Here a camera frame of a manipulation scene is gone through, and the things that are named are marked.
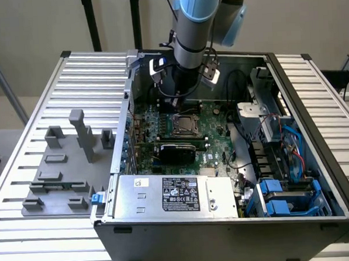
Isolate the silver power supply with label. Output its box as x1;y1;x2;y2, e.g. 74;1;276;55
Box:
105;168;239;226

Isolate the black looped cable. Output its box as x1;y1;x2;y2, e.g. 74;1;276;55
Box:
225;69;251;107

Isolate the black graphics card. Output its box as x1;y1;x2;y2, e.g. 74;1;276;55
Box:
158;141;198;166

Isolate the black open PC case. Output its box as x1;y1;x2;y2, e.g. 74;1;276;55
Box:
83;37;349;261

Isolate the silver metal drive cage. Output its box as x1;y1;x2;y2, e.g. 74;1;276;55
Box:
233;65;293;145

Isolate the silver chipset heatsink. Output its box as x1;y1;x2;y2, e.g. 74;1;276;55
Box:
198;166;219;178

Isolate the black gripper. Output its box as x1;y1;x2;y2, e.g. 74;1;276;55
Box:
170;63;205;109

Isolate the black stand pole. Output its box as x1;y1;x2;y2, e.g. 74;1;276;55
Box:
80;0;103;53
129;0;144;50

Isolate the black RAM slot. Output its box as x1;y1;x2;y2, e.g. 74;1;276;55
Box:
156;134;209;145

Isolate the red thin wire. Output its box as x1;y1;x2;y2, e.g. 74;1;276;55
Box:
283;142;306;168

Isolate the green motherboard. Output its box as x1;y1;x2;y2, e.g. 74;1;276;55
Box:
131;96;248;197

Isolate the CPU socket with metal frame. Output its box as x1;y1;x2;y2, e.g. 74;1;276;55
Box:
168;112;204;140

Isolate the white black camera box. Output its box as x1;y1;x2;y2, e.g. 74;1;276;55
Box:
148;57;169;81

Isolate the grey parts rack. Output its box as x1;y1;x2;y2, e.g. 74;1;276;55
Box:
16;107;122;218

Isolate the blue flat wire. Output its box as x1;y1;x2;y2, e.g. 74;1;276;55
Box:
281;123;306;185

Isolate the white grey camera box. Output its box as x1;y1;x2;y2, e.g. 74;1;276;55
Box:
201;64;223;87

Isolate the grey metal slanted pole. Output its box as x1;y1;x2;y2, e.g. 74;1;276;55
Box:
0;36;29;127

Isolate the blue disk bay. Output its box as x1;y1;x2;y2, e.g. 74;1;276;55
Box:
243;174;335;221

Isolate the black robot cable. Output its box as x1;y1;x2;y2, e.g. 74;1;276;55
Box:
156;63;204;99

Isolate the blue case latch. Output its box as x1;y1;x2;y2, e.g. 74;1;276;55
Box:
91;191;105;206

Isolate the silver square CPU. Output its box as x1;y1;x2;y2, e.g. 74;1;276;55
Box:
177;117;196;132

